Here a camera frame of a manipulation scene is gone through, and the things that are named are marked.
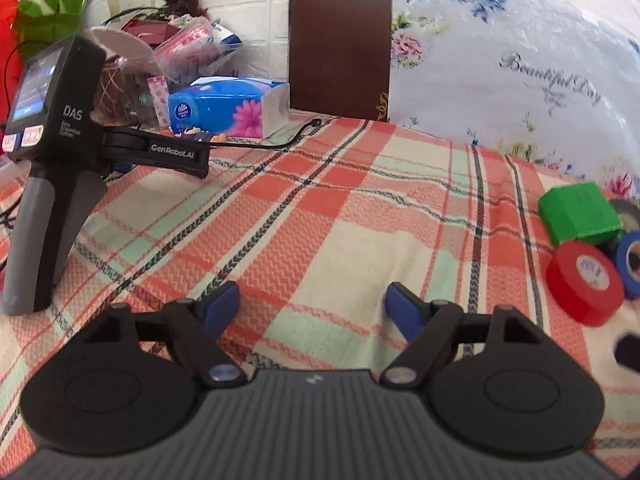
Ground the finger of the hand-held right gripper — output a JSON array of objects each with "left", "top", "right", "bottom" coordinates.
[{"left": 616, "top": 335, "right": 640, "bottom": 367}]

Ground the thin black cable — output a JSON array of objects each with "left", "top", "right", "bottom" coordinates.
[{"left": 207, "top": 117, "right": 323, "bottom": 150}]

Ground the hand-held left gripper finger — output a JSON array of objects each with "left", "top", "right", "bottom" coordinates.
[
  {"left": 82, "top": 281, "right": 247, "bottom": 390},
  {"left": 380, "top": 282, "right": 548, "bottom": 390}
]

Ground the red tape roll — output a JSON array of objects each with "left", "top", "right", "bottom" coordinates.
[{"left": 546, "top": 241, "right": 626, "bottom": 328}]

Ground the red plaid blanket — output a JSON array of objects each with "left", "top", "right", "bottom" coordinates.
[{"left": 0, "top": 115, "right": 640, "bottom": 480}]

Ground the plastic-wrapped floral mattress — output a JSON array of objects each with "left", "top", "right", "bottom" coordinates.
[{"left": 387, "top": 0, "right": 640, "bottom": 201}]

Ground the green bag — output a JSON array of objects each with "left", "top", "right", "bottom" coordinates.
[{"left": 12, "top": 0, "right": 93, "bottom": 43}]

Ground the pink patterned tube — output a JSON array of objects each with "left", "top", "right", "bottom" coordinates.
[{"left": 147, "top": 76, "right": 171, "bottom": 128}]

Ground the green block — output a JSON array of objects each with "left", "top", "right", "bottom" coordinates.
[{"left": 537, "top": 182, "right": 626, "bottom": 248}]

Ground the blue tape roll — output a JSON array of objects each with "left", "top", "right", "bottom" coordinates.
[{"left": 614, "top": 230, "right": 640, "bottom": 301}]

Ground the blue floral tissue pack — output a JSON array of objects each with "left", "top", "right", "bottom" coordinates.
[{"left": 167, "top": 76, "right": 292, "bottom": 141}]

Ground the red cloth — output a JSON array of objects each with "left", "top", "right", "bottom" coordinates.
[{"left": 0, "top": 0, "right": 23, "bottom": 126}]

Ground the black tape roll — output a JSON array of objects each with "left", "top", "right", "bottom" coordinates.
[{"left": 600, "top": 198, "right": 640, "bottom": 261}]

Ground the spare hand-held left gripper finger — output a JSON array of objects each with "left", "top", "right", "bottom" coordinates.
[{"left": 102, "top": 127, "right": 211, "bottom": 179}]

